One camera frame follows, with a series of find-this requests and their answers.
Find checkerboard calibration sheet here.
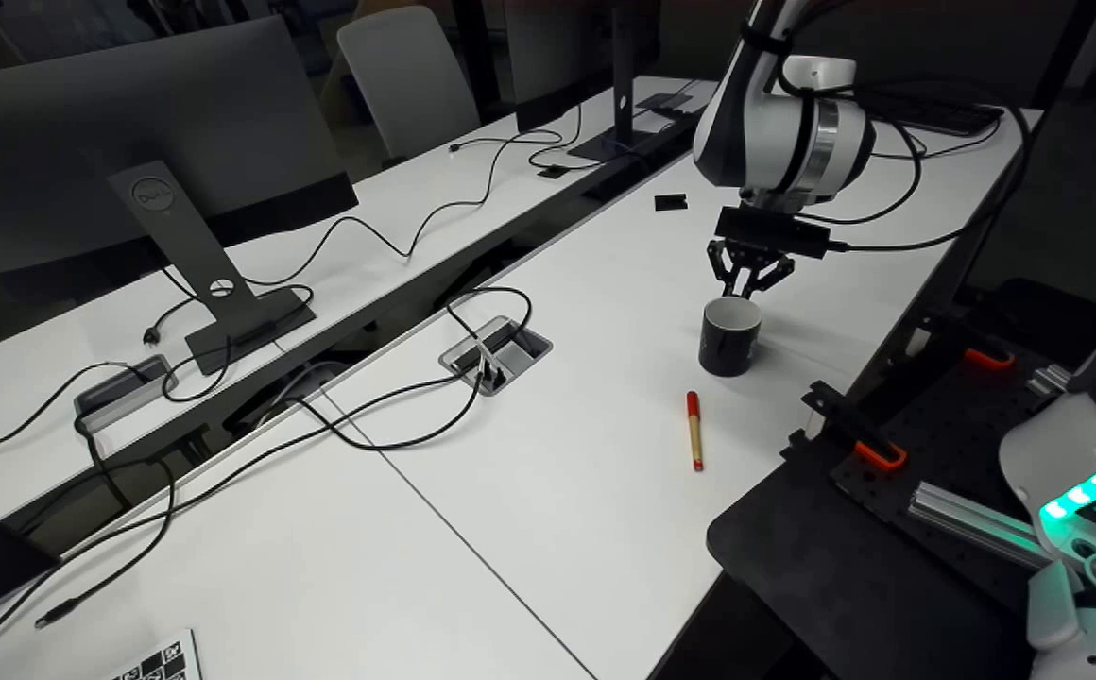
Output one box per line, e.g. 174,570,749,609
106,628,207,680

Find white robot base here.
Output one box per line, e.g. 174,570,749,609
997,293,1096,680

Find black clamp with orange handle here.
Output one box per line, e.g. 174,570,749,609
800,372,912,474
957,340,1022,382

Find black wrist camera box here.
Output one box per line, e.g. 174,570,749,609
712,205,834,260

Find silver table socket box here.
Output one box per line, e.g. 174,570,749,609
434,313,557,397

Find black monitor with stand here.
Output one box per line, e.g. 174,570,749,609
495,0,706,164

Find black looping socket cable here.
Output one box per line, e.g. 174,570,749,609
443,283,540,350

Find red and tan marker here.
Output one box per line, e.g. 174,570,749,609
682,387,712,474

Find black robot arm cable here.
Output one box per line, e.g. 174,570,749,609
821,107,1047,258

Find aluminium profile rail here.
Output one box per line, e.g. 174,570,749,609
907,479,1054,570

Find black desk cable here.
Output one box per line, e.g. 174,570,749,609
0,358,140,483
29,372,450,633

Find long wavy black cable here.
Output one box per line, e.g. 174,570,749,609
147,124,579,346

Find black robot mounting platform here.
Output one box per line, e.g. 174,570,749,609
702,277,1096,680

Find grey office chair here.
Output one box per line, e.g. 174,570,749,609
333,3,483,161

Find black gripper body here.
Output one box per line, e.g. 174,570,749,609
726,246,789,277

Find dark grey mug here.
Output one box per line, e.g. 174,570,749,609
695,293,764,376

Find black dock box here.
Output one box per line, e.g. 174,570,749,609
73,353,174,436

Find Dell monitor with grey stand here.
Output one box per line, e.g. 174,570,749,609
0,11,364,376

